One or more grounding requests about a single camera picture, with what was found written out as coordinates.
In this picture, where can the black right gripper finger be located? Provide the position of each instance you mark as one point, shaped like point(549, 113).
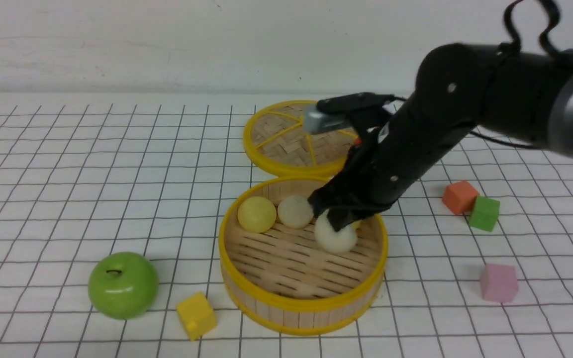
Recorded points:
point(343, 216)

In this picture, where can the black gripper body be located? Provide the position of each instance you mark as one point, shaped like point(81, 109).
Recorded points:
point(389, 159)

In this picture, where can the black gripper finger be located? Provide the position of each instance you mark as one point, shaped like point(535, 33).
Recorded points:
point(319, 202)

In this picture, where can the beige bun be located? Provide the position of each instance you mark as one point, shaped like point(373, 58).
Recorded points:
point(295, 211)
point(332, 241)

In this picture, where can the yellow bun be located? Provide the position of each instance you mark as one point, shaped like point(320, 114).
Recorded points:
point(356, 225)
point(257, 214)

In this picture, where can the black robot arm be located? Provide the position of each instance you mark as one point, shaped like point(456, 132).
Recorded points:
point(458, 87)

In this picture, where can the bamboo steamer tray yellow rim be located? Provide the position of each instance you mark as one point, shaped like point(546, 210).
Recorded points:
point(285, 282)

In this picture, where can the woven bamboo steamer lid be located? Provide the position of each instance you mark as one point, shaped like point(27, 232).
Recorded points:
point(276, 142)

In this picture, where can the orange foam cube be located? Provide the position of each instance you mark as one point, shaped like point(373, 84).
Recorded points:
point(460, 197)

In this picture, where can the green foam cube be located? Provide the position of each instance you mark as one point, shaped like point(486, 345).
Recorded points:
point(485, 213)

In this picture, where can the pink foam cube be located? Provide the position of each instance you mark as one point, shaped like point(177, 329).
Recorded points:
point(498, 283)

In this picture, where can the yellow foam cube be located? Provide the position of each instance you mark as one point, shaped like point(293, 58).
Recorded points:
point(196, 316)

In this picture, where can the green toy apple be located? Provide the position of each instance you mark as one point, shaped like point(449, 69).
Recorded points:
point(123, 285)

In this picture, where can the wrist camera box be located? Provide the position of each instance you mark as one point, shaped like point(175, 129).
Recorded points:
point(361, 111)

